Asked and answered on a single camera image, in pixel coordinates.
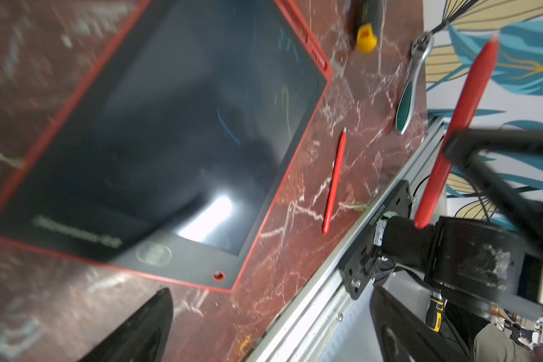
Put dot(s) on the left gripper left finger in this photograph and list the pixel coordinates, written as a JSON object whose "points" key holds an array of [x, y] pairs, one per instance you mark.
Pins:
{"points": [[142, 337]]}

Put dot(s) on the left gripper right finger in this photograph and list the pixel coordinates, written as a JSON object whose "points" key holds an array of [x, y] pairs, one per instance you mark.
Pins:
{"points": [[402, 336]]}

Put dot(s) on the red stylus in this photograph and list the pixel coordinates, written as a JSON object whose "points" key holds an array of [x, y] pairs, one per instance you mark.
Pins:
{"points": [[467, 105], [334, 182]]}

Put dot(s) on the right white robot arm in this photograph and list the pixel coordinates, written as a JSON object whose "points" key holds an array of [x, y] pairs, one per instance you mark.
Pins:
{"points": [[475, 264]]}

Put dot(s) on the middle right writing tablet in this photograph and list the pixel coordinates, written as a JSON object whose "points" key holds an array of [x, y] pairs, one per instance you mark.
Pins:
{"points": [[167, 160]]}

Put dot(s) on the yellow black screwdriver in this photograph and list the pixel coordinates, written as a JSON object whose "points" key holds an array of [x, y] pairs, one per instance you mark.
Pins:
{"points": [[368, 21]]}

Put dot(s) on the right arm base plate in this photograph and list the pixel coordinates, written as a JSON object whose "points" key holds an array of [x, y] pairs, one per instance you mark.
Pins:
{"points": [[360, 263]]}

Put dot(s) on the aluminium front rail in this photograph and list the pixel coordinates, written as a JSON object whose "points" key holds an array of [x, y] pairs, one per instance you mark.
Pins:
{"points": [[329, 319]]}

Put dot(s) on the green handled ratchet wrench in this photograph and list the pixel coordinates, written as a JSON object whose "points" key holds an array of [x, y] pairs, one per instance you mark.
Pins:
{"points": [[419, 51]]}

